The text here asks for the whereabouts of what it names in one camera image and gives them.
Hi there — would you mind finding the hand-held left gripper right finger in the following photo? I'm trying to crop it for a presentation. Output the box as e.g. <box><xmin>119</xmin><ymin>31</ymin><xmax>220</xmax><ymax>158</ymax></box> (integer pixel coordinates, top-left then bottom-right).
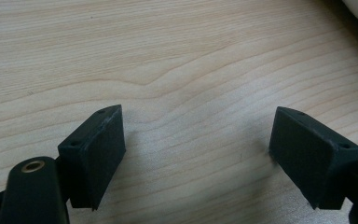
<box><xmin>268</xmin><ymin>105</ymin><xmax>358</xmax><ymax>211</ymax></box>

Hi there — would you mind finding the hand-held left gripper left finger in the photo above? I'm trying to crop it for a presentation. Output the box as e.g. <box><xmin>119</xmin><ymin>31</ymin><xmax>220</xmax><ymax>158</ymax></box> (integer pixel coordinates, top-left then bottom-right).
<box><xmin>57</xmin><ymin>104</ymin><xmax>127</xmax><ymax>212</ymax></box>

